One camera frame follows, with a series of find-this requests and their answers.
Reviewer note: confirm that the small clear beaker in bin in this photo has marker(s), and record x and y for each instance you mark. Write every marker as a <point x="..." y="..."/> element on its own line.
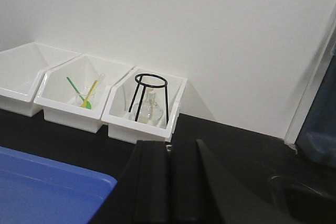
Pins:
<point x="80" y="96"/>

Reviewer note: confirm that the left white storage bin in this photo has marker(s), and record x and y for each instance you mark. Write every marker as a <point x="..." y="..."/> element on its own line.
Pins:
<point x="22" y="71"/>

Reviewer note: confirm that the white storage bin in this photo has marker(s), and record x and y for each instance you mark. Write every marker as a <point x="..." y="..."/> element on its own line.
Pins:
<point x="22" y="71"/>
<point x="120" y="111"/>
<point x="56" y="95"/>

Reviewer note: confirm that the right white storage bin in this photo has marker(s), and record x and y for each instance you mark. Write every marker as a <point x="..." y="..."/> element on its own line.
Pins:
<point x="120" y="111"/>

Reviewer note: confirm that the black lab sink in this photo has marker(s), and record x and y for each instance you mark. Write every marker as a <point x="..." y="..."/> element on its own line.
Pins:
<point x="306" y="203"/>

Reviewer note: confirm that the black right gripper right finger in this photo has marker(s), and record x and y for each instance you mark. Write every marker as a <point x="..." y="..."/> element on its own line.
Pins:
<point x="204" y="191"/>

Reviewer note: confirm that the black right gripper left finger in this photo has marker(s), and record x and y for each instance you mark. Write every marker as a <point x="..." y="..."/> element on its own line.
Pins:
<point x="142" y="189"/>

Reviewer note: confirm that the middle white storage bin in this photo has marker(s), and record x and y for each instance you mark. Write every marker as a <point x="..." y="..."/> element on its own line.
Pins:
<point x="56" y="95"/>

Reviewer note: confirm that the black wire tripod stand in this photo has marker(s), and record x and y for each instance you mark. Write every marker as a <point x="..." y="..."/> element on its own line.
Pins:
<point x="135" y="108"/>

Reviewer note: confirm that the green plastic spoon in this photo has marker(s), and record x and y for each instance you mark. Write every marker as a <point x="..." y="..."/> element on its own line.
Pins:
<point x="72" y="84"/>

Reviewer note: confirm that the clear glass flask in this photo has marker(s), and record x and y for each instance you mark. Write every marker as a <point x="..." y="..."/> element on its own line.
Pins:
<point x="150" y="112"/>

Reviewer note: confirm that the blue plastic tray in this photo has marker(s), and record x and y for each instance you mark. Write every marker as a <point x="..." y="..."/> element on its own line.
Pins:
<point x="39" y="190"/>

